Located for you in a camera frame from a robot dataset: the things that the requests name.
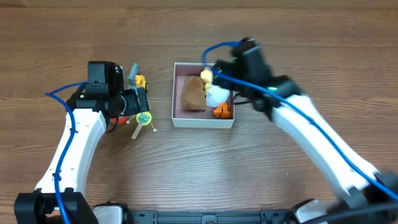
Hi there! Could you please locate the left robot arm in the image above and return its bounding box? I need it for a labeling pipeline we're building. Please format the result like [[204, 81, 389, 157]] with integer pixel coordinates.
[[14, 61, 149, 223]]

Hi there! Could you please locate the right blue cable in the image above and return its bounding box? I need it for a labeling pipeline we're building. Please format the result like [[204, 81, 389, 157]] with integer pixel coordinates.
[[201, 41, 398, 200]]

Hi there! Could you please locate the black aluminium rail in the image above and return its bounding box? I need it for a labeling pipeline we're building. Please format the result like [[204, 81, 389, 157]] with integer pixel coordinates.
[[131, 209, 295, 224]]

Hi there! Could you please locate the yellow wooden rattle drum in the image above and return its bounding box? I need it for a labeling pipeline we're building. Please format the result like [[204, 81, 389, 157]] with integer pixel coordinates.
[[126, 111, 157, 140]]

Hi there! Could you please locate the white box with pink interior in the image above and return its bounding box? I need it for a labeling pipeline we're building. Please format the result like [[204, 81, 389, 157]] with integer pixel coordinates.
[[172, 62, 234, 129]]

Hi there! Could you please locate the white yellow plush duck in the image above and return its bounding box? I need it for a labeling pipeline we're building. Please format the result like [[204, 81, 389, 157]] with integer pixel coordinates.
[[200, 67, 231, 119]]

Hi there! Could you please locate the red ball toy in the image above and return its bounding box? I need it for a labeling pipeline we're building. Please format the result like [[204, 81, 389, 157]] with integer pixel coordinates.
[[111, 116, 129, 125]]

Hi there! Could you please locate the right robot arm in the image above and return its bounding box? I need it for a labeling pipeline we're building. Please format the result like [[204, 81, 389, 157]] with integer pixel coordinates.
[[201, 37, 397, 223]]

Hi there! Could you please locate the brown plush toy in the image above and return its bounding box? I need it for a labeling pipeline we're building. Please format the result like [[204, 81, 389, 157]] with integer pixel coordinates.
[[181, 76, 207, 111]]

